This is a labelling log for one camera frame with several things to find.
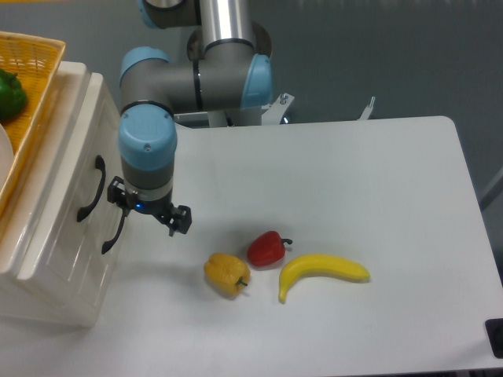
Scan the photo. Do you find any white top drawer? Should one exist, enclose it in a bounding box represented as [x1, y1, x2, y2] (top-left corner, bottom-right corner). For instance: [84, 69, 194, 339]
[17, 73, 120, 308]

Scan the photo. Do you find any yellow woven basket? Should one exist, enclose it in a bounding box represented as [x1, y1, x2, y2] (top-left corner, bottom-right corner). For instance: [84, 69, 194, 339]
[1, 31, 66, 210]

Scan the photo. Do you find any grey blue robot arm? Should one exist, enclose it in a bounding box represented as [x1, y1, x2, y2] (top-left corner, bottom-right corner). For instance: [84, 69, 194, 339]
[111, 1, 273, 234]

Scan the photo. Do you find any white plate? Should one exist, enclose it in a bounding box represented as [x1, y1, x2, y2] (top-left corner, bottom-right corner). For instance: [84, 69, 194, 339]
[0, 125, 14, 188]

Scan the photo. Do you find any yellow banana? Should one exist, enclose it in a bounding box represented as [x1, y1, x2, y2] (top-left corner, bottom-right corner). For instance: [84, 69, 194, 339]
[277, 254, 370, 304]

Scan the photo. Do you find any yellow bell pepper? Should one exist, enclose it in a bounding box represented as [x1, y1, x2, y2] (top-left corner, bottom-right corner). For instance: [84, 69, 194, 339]
[204, 253, 251, 296]

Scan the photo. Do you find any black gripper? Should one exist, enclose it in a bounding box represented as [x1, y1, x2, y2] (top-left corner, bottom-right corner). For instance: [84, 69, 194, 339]
[107, 176, 192, 236]

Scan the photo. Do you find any green bell pepper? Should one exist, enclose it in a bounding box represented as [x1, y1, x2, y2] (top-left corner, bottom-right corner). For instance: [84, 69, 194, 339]
[1, 69, 28, 120]

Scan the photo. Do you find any white drawer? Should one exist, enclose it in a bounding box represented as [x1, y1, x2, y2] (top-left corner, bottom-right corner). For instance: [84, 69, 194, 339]
[78, 196, 127, 309]
[17, 73, 120, 308]

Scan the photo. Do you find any white drawer cabinet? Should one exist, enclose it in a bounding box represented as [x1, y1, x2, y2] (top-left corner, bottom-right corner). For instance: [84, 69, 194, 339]
[1, 62, 107, 327]

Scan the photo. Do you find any white metal bracket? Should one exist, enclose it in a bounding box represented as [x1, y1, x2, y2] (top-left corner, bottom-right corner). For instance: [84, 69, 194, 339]
[358, 96, 376, 121]

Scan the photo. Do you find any white lower drawer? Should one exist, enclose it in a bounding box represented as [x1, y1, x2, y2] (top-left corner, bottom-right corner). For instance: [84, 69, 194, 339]
[78, 196, 127, 309]

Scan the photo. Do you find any red bell pepper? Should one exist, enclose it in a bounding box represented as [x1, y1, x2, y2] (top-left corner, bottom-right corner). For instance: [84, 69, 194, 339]
[247, 231, 293, 267]

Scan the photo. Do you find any black corner object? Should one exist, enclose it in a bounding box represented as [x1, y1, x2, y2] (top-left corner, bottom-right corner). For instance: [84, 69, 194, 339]
[485, 318, 503, 359]

